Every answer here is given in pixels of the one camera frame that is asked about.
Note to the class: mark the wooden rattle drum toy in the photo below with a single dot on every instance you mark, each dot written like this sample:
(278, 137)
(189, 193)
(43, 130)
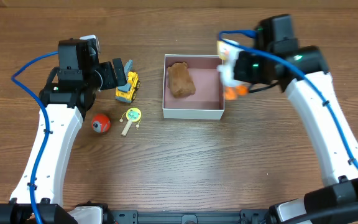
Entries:
(133, 115)

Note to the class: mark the red ball toy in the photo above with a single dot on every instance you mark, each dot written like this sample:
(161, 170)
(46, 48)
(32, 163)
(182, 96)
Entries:
(101, 123)

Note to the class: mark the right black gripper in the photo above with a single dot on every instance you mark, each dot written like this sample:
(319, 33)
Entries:
(241, 66)

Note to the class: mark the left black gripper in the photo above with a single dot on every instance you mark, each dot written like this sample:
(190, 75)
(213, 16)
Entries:
(119, 73)

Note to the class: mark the white box with pink interior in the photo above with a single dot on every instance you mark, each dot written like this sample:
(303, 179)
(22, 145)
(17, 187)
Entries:
(208, 102)

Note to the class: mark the white plush duck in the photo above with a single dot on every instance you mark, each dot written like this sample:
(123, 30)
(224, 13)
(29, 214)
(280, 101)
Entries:
(229, 54)

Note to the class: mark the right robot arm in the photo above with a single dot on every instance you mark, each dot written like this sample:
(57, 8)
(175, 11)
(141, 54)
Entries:
(303, 75)

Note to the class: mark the brown plush toy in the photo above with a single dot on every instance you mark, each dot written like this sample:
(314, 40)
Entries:
(180, 82)

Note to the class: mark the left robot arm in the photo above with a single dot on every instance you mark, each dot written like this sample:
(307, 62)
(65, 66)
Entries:
(69, 92)

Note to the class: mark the yellow toy crane truck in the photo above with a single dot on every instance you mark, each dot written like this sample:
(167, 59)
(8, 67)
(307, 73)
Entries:
(127, 93)

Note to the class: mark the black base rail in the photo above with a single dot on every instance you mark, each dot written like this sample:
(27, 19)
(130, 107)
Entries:
(244, 216)

